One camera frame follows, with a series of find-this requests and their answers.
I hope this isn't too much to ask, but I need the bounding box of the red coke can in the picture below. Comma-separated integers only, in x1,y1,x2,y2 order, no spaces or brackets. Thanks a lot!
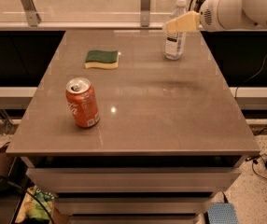
65,77,100,128

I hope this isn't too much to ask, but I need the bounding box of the middle metal railing bracket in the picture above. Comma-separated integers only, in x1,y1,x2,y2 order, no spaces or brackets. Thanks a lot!
140,0,151,27

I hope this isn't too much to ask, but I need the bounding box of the left metal railing bracket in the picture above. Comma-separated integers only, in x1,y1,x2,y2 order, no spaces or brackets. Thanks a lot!
21,0,41,27

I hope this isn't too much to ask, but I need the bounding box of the clear plastic water bottle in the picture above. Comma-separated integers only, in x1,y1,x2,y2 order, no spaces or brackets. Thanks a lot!
164,0,187,61

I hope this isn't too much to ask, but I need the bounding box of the black cable on floor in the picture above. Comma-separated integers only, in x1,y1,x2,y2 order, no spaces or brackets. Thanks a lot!
245,154,267,193

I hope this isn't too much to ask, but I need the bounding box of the metal railing bracket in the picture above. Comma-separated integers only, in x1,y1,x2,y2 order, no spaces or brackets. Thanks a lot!
21,0,41,27
140,0,151,27

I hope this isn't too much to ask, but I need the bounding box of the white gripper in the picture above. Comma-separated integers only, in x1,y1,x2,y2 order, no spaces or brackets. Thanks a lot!
162,0,257,34

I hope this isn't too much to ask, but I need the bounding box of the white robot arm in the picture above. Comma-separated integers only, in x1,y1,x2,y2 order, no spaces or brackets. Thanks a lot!
162,0,267,33

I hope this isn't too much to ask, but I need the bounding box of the green yellow sponge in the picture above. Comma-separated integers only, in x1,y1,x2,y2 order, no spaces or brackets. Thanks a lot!
85,50,119,69

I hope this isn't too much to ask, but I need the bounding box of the green snack bag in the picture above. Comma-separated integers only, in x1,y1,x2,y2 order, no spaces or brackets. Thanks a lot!
15,186,54,224

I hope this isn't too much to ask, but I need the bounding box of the blue perforated box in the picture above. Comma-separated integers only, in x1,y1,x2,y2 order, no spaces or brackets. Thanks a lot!
206,203,239,224

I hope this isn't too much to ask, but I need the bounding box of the grey drawer cabinet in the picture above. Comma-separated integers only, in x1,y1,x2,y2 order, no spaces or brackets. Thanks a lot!
7,30,260,224

